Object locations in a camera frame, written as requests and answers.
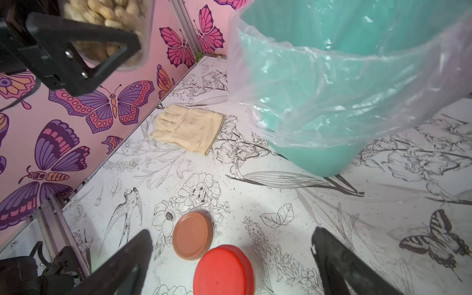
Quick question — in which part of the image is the peanut jar clear plastic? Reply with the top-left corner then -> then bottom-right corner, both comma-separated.
63,0 -> 154,68

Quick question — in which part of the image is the left beige cloth glove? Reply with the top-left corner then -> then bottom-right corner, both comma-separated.
151,104 -> 225,156

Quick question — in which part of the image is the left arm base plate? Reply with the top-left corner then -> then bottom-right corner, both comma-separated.
0,241 -> 87,295

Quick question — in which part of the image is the mint green trash bin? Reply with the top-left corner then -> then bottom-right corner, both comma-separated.
235,0 -> 472,178

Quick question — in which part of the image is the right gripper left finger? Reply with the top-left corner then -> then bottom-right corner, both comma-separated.
70,229 -> 152,295

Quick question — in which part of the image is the brown jar lid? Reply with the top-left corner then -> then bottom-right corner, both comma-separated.
172,212 -> 213,261

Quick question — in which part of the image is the red lid peanut jar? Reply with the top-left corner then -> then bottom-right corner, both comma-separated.
193,245 -> 255,295

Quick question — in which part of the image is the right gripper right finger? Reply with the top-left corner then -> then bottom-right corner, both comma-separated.
311,227 -> 401,295

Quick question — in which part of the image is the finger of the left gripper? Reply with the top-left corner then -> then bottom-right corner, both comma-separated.
1,12 -> 141,97

